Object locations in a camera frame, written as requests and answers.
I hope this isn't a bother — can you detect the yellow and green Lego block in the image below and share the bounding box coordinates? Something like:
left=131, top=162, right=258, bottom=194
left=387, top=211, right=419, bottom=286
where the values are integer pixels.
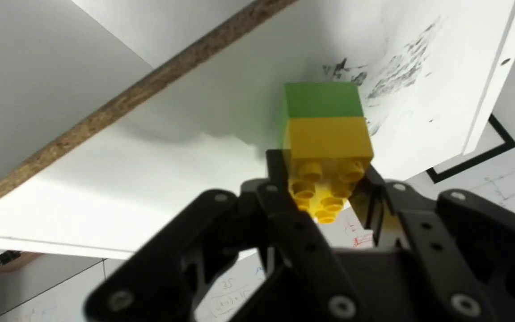
left=283, top=80, right=376, bottom=225

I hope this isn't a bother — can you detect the white shelf unit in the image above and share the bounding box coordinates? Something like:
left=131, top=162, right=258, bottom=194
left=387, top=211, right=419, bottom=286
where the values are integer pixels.
left=0, top=0, right=515, bottom=261

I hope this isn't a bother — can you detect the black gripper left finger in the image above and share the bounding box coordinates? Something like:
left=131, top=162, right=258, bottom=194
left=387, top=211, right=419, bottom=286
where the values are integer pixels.
left=83, top=148, right=369, bottom=322

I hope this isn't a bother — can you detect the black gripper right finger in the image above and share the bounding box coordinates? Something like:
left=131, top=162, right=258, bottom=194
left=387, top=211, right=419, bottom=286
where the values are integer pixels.
left=351, top=164, right=515, bottom=322

